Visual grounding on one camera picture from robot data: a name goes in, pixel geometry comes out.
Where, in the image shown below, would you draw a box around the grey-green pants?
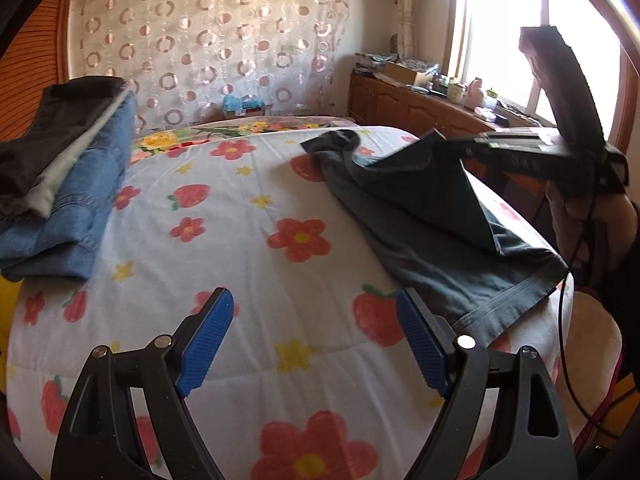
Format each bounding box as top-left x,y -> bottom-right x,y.
300,129 -> 571,348

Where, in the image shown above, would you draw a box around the folded black pants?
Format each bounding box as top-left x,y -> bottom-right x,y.
0,76 -> 127,217

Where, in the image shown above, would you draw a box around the black cable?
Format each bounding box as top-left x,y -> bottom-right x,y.
556,189 -> 626,441

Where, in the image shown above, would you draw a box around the floral pink blanket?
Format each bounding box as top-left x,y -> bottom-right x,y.
129,115 -> 362,165

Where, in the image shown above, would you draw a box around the pink figurine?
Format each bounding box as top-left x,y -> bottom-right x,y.
464,76 -> 490,110

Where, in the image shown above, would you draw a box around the yellow cloth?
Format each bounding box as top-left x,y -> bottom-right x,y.
0,275 -> 23,376

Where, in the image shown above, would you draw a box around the wooden sideboard cabinet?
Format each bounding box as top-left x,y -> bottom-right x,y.
347,72 -> 558,181

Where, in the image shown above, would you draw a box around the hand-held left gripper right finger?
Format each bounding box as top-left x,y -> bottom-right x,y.
396,287 -> 577,480

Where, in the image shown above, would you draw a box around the cardboard box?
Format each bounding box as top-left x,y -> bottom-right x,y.
382,61 -> 435,87

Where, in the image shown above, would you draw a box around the box with blue bag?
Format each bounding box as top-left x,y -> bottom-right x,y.
221,94 -> 266,118

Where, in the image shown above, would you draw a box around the window with wooden frame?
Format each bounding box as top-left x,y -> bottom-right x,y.
447,0 -> 636,151

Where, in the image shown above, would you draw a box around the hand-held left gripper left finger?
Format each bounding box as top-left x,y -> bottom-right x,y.
50,287 -> 235,480

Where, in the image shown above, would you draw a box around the slatted wooden wardrobe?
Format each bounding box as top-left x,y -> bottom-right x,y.
0,0 -> 76,142

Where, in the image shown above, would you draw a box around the sheer circle pattern curtain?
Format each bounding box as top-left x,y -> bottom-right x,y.
70,0 -> 351,128

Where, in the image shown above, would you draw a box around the floral window curtain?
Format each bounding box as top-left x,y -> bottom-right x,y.
391,0 -> 420,63

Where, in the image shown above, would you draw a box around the person's right hand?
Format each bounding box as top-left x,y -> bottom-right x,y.
546,179 -> 638,291

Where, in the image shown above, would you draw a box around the folded blue jeans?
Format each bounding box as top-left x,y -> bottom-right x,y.
0,92 -> 140,283

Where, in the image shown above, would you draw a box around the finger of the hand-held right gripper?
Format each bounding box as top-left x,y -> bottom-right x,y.
446,137 -> 553,179
474,129 -> 557,146

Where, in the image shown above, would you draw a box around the strawberry print white quilt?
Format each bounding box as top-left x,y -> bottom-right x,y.
5,125 -> 576,480

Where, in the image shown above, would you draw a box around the folded white garment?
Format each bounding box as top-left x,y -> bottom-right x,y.
27,87 -> 135,220

